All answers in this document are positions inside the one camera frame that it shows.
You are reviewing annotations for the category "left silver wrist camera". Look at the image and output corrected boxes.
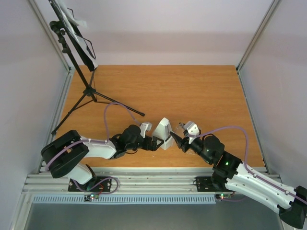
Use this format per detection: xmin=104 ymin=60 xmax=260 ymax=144
xmin=140 ymin=122 xmax=152 ymax=138

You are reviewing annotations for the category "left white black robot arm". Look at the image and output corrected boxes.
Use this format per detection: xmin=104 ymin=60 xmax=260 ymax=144
xmin=41 ymin=123 xmax=165 ymax=191

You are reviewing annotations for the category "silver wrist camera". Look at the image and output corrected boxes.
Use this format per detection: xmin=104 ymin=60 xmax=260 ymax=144
xmin=140 ymin=122 xmax=152 ymax=138
xmin=183 ymin=121 xmax=201 ymax=144

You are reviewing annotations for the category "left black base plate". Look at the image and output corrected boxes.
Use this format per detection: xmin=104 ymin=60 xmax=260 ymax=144
xmin=68 ymin=176 xmax=119 ymax=194

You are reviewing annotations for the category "aluminium frame rail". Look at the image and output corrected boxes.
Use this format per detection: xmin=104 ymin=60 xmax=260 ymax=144
xmin=23 ymin=167 xmax=286 ymax=194

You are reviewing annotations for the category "small circuit board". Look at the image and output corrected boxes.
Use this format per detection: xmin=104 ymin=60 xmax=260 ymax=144
xmin=215 ymin=193 xmax=233 ymax=200
xmin=84 ymin=194 xmax=99 ymax=202

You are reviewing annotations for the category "grey slotted cable duct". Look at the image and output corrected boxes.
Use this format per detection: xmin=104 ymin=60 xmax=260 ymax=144
xmin=32 ymin=194 xmax=216 ymax=205

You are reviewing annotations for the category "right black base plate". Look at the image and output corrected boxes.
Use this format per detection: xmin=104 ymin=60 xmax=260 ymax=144
xmin=193 ymin=176 xmax=230 ymax=193

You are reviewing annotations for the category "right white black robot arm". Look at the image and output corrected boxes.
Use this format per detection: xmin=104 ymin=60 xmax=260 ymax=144
xmin=170 ymin=122 xmax=307 ymax=229

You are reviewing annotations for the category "right small circuit board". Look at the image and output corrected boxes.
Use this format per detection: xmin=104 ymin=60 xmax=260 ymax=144
xmin=215 ymin=193 xmax=233 ymax=200

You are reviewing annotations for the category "white metronome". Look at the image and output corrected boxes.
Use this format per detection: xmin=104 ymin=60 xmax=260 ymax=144
xmin=152 ymin=117 xmax=174 ymax=150

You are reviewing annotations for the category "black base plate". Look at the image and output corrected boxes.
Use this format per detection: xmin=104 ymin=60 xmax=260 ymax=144
xmin=193 ymin=176 xmax=230 ymax=193
xmin=68 ymin=176 xmax=119 ymax=194

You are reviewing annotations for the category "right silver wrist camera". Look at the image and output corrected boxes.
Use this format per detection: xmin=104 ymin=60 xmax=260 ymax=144
xmin=183 ymin=121 xmax=201 ymax=144

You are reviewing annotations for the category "left small circuit board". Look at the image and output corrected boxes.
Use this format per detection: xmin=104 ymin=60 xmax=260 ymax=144
xmin=84 ymin=194 xmax=99 ymax=202

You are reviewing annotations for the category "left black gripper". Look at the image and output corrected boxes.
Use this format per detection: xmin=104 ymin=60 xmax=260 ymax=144
xmin=126 ymin=135 xmax=164 ymax=152

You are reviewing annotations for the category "white sheet music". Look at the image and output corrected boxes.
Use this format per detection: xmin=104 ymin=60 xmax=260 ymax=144
xmin=57 ymin=0 xmax=87 ymax=28

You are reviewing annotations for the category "black music stand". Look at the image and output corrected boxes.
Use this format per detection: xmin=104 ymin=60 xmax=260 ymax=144
xmin=49 ymin=0 xmax=146 ymax=136

